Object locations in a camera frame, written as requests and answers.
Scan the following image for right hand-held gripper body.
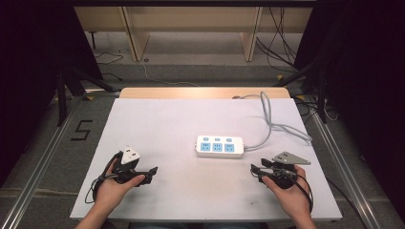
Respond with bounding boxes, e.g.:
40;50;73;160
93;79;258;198
263;151;311;191

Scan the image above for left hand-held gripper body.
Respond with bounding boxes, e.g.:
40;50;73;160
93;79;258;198
110;145;141;185

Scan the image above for person's right hand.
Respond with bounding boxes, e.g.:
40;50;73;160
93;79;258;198
261;164;311;221

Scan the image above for person's left hand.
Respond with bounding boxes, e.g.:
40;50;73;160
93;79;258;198
93;157;146;218

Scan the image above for white power strip blue sockets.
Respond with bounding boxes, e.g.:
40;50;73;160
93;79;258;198
193;135;245;159

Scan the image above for white table cover sheet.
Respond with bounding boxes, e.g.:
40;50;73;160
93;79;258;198
69;97;343;222

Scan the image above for black metal stand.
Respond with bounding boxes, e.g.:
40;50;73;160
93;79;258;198
272;58;330;124
54;65;119;128

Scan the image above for wooden table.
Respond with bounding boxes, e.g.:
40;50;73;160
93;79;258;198
118;87;291;100

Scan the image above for dark curtain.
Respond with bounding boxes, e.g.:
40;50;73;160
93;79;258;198
0;0;104;189
294;0;405;223

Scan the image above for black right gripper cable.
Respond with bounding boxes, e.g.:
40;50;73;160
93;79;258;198
285;170;369;229

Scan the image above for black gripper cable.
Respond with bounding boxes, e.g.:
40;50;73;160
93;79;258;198
84;152;124;205
285;170;369;229

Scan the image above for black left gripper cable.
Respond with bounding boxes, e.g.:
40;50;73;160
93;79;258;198
84;152;124;205

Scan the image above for grey power strip cable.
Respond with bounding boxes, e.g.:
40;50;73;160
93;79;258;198
232;91;313;153

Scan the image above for aluminium floor rail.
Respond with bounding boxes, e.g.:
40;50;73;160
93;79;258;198
0;103;79;229
309;111;385;229

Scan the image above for white floor cable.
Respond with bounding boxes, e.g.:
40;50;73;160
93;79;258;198
139;59;199;88

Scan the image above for thin black floor cable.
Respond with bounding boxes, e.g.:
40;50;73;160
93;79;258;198
95;52;124;82

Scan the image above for bundle of black floor cables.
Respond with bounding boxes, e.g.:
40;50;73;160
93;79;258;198
255;6;300;72

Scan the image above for light wooden bench frame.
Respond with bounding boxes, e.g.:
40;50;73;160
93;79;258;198
74;6;313;63

